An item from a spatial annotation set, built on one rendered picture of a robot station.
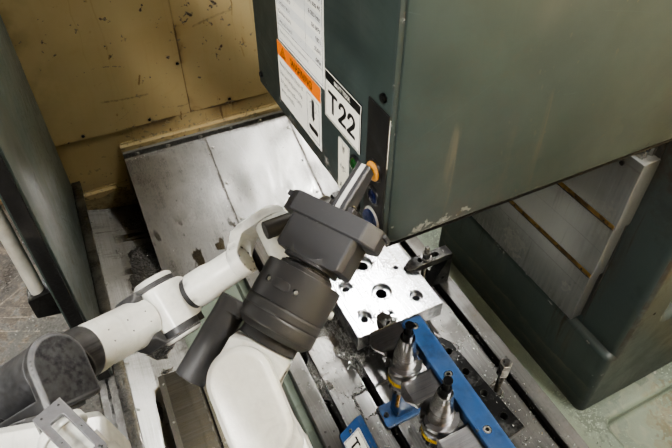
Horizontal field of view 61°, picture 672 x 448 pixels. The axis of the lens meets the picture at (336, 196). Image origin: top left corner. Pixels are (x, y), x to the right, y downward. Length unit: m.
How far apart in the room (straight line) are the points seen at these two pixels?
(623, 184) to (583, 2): 0.65
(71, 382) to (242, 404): 0.44
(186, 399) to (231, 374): 1.06
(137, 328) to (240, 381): 0.55
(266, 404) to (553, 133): 0.48
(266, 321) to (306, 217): 0.12
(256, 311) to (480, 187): 0.33
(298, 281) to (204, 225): 1.43
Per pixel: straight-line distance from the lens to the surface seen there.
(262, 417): 0.58
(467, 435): 1.00
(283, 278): 0.59
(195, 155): 2.13
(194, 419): 1.59
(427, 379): 1.04
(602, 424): 1.80
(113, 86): 2.00
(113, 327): 1.08
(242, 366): 0.58
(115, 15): 1.90
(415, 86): 0.59
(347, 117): 0.70
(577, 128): 0.82
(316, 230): 0.61
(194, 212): 2.03
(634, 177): 1.26
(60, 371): 0.97
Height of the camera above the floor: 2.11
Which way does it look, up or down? 42 degrees down
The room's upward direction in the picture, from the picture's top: straight up
